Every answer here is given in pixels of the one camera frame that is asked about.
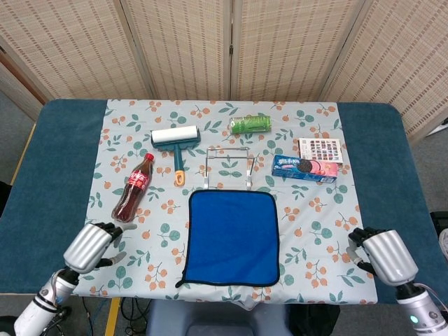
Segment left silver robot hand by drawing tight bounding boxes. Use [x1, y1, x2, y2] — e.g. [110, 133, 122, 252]
[62, 220, 138, 274]

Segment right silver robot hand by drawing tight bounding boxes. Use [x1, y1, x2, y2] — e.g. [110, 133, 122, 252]
[347, 226, 419, 285]

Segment blue cloth mat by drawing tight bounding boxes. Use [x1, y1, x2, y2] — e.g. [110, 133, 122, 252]
[176, 189, 281, 288]

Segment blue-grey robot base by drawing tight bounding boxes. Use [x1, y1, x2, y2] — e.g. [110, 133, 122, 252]
[145, 299, 291, 336]

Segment small metal rack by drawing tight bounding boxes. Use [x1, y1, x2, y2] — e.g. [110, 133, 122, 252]
[202, 146, 256, 192]

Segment black case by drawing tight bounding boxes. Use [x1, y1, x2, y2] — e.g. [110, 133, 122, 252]
[429, 211, 448, 242]

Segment cola bottle red label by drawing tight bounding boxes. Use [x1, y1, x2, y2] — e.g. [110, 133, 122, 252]
[111, 153, 156, 223]

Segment teal table cover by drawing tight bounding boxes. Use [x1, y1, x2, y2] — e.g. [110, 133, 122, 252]
[0, 99, 441, 305]

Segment floral tablecloth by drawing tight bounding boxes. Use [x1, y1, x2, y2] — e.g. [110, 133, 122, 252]
[71, 99, 379, 311]

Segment black bag under table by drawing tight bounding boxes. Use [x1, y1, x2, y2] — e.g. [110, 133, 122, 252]
[288, 303, 341, 336]

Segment blue cookie box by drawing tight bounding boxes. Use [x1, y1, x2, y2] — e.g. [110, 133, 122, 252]
[271, 154, 340, 185]

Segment colourful swatch card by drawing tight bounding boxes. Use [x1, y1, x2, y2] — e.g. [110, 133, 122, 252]
[297, 137, 344, 164]

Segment teal lint roller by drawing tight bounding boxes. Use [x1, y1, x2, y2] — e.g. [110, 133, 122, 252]
[150, 125, 202, 187]

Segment green snack packet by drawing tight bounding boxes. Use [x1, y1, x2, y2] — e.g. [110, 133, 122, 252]
[229, 113, 273, 135]

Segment bamboo folding screen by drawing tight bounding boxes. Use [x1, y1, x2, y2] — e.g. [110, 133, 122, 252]
[0, 0, 448, 146]

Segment blue floor cable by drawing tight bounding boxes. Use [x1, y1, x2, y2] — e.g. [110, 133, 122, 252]
[90, 297, 108, 335]

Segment black floor cables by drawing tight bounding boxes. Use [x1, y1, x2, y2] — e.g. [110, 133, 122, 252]
[82, 297, 151, 336]

